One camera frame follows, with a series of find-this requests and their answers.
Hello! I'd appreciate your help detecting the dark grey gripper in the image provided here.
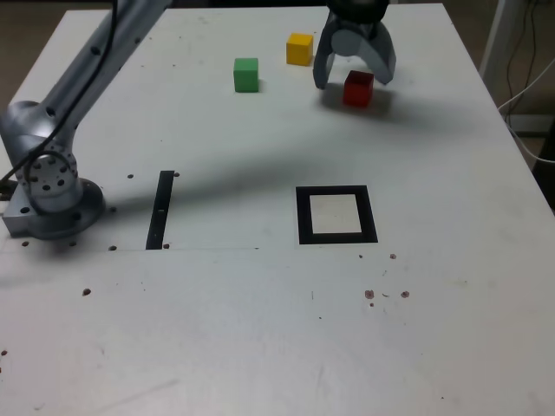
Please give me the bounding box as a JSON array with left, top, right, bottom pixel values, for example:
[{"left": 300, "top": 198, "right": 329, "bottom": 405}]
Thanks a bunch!
[{"left": 312, "top": 10, "right": 397, "bottom": 91}]

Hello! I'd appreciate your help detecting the red cube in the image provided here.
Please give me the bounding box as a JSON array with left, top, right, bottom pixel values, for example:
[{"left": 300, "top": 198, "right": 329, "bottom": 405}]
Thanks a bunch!
[{"left": 342, "top": 71, "right": 375, "bottom": 108}]

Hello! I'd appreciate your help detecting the yellow cube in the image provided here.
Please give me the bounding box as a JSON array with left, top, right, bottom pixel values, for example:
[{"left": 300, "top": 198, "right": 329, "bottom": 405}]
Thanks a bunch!
[{"left": 285, "top": 32, "right": 315, "bottom": 67}]

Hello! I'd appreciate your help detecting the green cube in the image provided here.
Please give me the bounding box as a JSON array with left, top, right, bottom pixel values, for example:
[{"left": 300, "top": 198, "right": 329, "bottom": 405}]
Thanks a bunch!
[{"left": 232, "top": 57, "right": 260, "bottom": 94}]

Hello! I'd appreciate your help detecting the black tape square outline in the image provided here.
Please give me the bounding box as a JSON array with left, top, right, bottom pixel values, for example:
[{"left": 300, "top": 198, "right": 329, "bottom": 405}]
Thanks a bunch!
[{"left": 295, "top": 185, "right": 379, "bottom": 246}]

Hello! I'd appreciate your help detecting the dark flat box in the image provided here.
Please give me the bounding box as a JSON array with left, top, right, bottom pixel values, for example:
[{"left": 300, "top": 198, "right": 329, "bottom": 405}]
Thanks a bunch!
[{"left": 505, "top": 113, "right": 555, "bottom": 136}]

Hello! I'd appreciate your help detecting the black tape strip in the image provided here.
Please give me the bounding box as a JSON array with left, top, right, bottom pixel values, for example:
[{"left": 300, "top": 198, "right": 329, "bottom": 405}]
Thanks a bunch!
[{"left": 145, "top": 170, "right": 175, "bottom": 251}]

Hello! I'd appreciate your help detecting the white metal frame leg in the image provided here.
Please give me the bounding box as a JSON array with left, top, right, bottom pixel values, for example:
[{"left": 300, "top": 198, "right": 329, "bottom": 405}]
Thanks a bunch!
[{"left": 479, "top": 0, "right": 524, "bottom": 81}]

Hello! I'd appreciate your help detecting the white cable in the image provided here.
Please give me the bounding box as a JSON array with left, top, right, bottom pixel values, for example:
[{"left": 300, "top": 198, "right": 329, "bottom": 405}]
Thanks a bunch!
[{"left": 498, "top": 55, "right": 555, "bottom": 165}]

